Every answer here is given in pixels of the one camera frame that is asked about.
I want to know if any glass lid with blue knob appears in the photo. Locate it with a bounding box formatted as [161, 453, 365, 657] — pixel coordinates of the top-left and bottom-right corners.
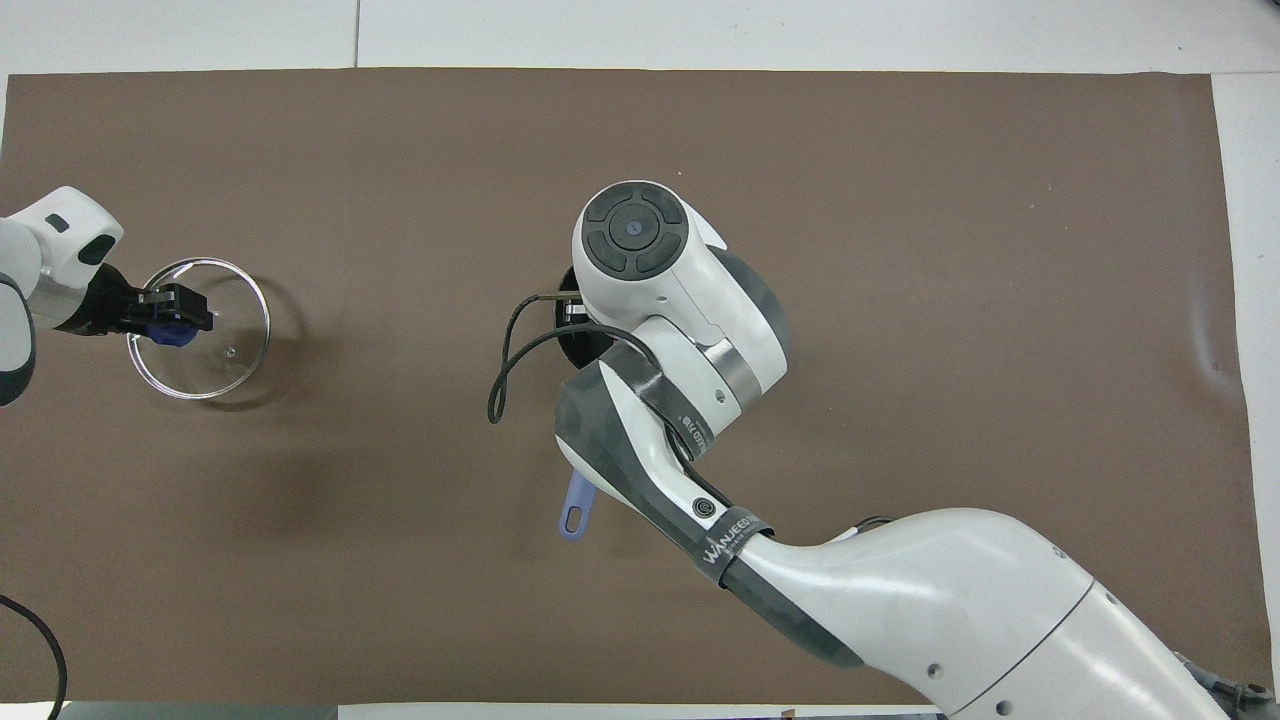
[126, 257, 272, 402]

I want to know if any black right arm wrist cable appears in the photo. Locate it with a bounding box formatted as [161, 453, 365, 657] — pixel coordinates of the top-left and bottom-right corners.
[486, 289, 663, 426]

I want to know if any black left arm base cable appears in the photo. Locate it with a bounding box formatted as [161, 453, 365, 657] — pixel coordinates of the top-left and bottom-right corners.
[0, 594, 68, 720]

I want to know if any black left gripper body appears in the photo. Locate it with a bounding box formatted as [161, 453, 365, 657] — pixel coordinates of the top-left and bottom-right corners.
[68, 261, 153, 338]

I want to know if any brown table mat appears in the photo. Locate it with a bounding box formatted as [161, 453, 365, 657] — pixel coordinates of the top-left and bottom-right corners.
[0, 68, 1257, 707]

